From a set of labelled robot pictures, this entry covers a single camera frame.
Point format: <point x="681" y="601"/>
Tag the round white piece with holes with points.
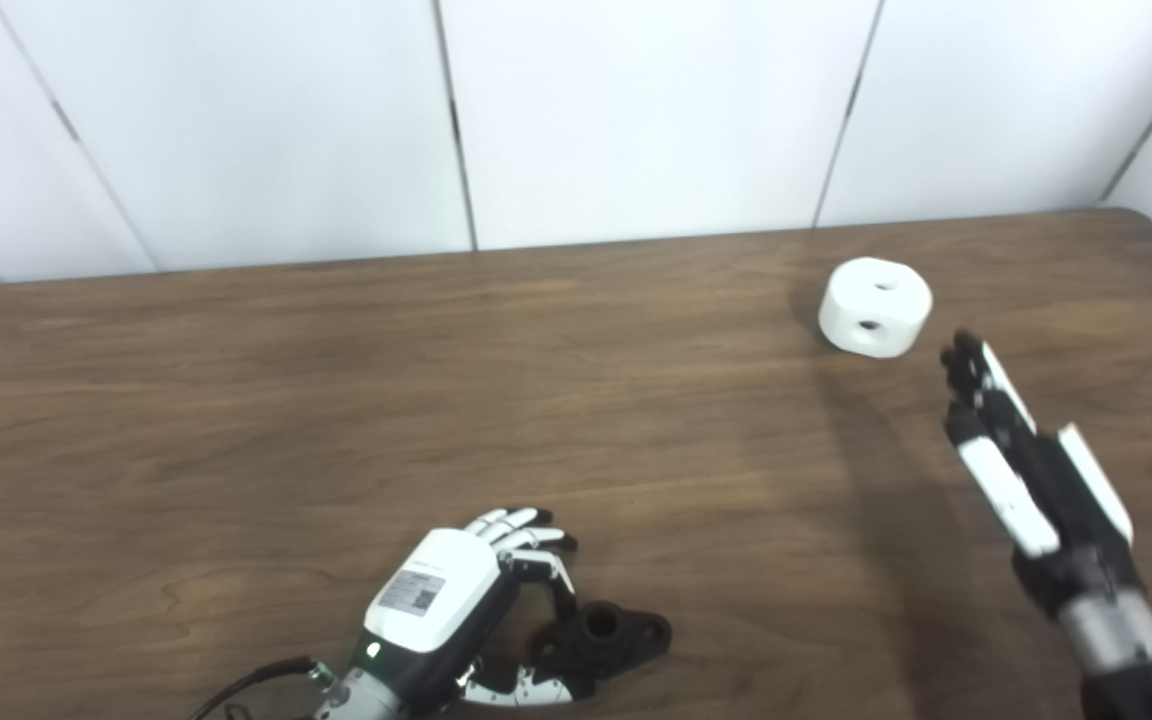
<point x="871" y="300"/>

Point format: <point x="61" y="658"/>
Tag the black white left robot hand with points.
<point x="436" y="590"/>

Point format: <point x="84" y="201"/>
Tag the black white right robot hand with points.
<point x="1056" y="490"/>

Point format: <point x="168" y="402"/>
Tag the black flanged holder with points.
<point x="601" y="640"/>

